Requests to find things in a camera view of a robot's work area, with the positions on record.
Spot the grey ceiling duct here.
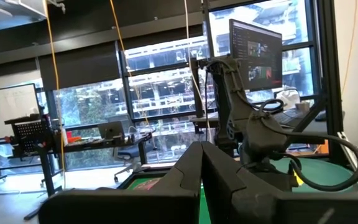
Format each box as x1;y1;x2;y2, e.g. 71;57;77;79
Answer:
0;0;48;32

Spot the black pegboard cart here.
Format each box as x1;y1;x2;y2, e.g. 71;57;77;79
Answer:
4;113;62;197

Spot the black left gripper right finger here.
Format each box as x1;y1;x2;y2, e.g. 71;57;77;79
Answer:
201;141;358;224

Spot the white cup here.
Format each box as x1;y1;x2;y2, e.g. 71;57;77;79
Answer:
295;101;311;114

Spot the dark roller blind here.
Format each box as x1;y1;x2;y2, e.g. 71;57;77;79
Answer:
38;41;121;91

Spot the white hanging cable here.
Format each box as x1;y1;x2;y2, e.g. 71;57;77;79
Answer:
183;0;213;142

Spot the black computer monitor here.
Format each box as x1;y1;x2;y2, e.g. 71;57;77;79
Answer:
229;18;283;92

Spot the black monitor desk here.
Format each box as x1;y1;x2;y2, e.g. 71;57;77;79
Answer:
190;108;328;135

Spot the translucent red plastic plate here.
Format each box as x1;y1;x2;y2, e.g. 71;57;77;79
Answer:
133;177;162;192

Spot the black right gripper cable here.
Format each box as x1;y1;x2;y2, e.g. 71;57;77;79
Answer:
257;98;358;192

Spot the black aluminium table frame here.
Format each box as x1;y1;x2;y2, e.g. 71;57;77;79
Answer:
318;0;358;178

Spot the black monitor pole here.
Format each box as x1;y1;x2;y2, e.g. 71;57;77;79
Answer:
190;57;205;119

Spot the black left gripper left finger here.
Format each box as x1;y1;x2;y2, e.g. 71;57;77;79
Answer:
38;141;203;224

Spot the dark green plastic plate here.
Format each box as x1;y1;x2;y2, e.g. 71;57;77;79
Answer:
272;157;358;194

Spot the grey office chair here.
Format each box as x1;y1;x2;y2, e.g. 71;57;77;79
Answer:
107;114;144;183

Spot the black keyboard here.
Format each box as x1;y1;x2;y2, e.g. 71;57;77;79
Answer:
273;109;306;127

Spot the yellow hanging cable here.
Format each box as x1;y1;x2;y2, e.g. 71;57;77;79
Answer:
41;0;67;189
109;0;150;126

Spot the white whiteboard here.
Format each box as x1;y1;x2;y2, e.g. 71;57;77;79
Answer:
0;83;40;185

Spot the silver laptop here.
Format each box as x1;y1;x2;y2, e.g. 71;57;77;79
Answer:
97;121;126;140

